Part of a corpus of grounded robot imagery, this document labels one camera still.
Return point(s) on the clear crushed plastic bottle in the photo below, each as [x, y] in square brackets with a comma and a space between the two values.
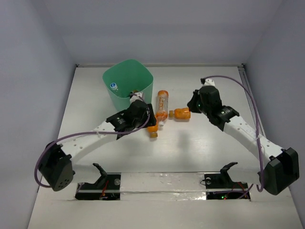
[114, 87]

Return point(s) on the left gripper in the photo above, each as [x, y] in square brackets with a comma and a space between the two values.
[151, 115]

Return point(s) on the tall orange bottle white cap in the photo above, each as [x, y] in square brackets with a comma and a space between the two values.
[162, 107]

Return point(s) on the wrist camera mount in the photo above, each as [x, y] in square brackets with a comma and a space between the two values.
[207, 82]
[136, 96]

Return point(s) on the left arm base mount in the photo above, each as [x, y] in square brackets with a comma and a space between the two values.
[106, 187]

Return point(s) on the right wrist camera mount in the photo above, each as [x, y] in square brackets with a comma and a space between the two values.
[207, 82]

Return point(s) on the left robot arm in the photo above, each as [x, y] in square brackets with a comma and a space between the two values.
[57, 166]

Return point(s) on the green plastic bin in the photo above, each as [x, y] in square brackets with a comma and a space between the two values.
[129, 75]

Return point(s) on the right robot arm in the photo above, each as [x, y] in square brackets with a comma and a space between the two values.
[278, 168]

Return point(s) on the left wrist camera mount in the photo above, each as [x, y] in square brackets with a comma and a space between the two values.
[136, 96]

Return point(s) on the small orange bottle barcode label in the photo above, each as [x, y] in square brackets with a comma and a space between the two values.
[152, 130]

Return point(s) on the silver tape strip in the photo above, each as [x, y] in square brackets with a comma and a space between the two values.
[162, 186]

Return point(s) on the small orange bottle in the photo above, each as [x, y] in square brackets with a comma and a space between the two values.
[180, 113]

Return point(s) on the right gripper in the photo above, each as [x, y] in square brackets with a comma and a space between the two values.
[192, 103]

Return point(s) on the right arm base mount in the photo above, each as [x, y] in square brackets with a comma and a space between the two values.
[219, 185]

